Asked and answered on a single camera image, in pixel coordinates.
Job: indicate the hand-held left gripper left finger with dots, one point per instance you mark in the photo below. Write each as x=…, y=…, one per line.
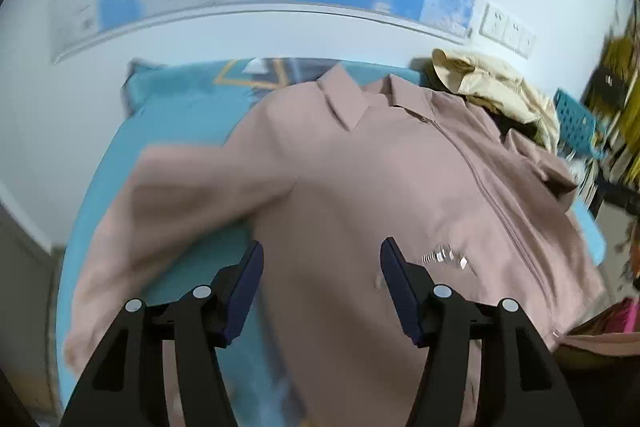
x=246, y=283

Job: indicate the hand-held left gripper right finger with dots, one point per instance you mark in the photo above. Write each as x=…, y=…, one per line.
x=400, y=283

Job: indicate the pink zip jacket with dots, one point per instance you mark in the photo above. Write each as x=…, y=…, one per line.
x=380, y=187

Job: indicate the teal patterned bed sheet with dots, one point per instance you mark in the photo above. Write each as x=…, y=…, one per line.
x=185, y=127

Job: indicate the teal patterned pillow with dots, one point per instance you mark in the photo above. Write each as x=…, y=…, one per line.
x=210, y=79

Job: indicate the cream yellow garment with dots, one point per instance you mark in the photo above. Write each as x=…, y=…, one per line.
x=495, y=87

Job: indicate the pink cloth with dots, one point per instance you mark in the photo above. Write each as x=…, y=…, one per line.
x=620, y=313

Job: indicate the teal perforated plastic basket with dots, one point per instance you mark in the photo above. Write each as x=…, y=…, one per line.
x=576, y=122

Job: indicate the yellow and black clutter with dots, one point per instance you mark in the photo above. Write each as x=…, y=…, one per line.
x=616, y=117

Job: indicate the white wall socket panel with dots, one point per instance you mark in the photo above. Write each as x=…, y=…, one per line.
x=507, y=30

